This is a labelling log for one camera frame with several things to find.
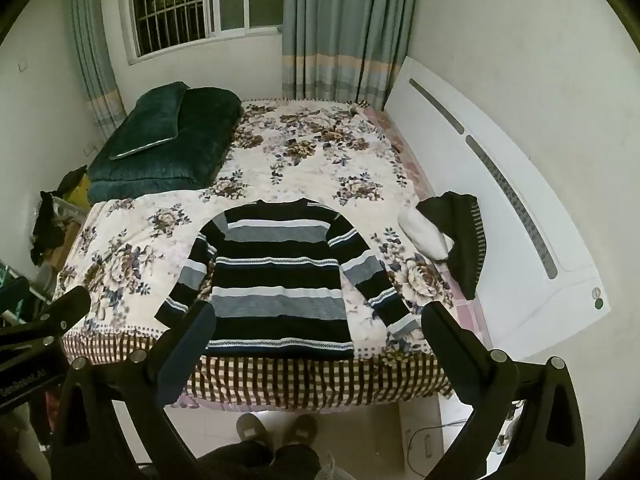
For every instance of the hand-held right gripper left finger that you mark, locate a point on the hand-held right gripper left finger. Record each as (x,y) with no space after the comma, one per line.
(186,347)

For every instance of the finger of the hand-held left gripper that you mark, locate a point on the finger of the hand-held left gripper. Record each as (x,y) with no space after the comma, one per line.
(67,306)
(14,292)

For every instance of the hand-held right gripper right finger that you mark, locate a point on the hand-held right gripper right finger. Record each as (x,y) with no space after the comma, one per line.
(448,347)

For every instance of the striped knit sweater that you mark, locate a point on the striped knit sweater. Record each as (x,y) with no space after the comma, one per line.
(280,280)

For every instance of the hanging dark clothes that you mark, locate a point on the hanging dark clothes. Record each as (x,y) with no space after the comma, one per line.
(47,230)

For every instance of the green metal rack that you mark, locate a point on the green metal rack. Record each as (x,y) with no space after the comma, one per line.
(10,272)

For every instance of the cardboard box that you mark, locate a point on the cardboard box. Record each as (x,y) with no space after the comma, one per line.
(62,245)

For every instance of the black striped garment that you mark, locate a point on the black striped garment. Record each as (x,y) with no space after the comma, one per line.
(462,245)

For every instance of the white cloth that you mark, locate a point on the white cloth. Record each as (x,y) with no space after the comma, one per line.
(425,235)

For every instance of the white headboard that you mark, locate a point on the white headboard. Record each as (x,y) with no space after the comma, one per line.
(500,240)

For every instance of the person's dark trousers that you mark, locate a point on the person's dark trousers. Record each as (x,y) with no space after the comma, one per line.
(260,462)

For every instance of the person's right shoe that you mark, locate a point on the person's right shoe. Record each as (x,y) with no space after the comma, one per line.
(301,427)

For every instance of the dark green quilt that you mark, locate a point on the dark green quilt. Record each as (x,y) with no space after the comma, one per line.
(200,140)

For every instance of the dark green pillow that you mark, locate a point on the dark green pillow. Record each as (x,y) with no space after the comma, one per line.
(150,115)

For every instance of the floral blanket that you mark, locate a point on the floral blanket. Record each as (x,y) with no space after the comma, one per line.
(300,160)

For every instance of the narrow grey-blue curtain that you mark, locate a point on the narrow grey-blue curtain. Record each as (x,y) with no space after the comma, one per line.
(95,60)

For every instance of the barred window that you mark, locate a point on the barred window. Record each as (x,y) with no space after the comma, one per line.
(190,5)

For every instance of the wide grey-blue curtain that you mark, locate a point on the wide grey-blue curtain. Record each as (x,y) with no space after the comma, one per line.
(345,30)

